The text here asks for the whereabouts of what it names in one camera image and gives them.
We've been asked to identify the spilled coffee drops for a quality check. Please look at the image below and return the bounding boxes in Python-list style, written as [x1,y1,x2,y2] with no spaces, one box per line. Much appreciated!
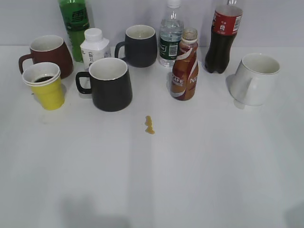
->
[145,115,155,134]

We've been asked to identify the dark grey mug rear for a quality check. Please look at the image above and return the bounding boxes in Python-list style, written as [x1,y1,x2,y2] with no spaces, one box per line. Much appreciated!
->
[114,25,158,68]

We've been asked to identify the dark red ceramic mug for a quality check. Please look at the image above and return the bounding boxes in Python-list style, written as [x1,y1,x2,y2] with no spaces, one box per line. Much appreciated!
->
[19,35,73,79]

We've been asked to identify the brown Nescafe coffee bottle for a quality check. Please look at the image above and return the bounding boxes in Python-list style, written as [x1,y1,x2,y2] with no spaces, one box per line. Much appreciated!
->
[171,27,199,101]

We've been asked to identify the clear water bottle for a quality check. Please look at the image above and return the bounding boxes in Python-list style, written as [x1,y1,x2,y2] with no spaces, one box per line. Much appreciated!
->
[159,0,184,67]

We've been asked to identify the cola bottle red label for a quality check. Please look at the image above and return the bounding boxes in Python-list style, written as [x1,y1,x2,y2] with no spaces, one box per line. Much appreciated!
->
[204,0,243,74]

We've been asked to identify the black mug front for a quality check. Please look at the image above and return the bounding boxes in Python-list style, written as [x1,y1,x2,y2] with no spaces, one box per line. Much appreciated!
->
[76,57,133,112]

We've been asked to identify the green soda bottle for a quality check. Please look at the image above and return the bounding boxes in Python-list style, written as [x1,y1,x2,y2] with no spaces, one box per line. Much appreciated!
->
[58,0,90,62]

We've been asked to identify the white ceramic mug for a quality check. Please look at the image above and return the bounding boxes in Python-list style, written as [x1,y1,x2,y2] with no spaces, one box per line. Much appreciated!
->
[228,53,280,106]

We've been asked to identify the white milk carton bottle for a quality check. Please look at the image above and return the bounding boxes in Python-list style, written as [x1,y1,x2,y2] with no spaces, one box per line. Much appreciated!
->
[80,28,111,71]

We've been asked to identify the yellow paper cup stack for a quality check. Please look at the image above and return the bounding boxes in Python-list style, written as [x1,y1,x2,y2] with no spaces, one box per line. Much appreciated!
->
[22,62,65,110]

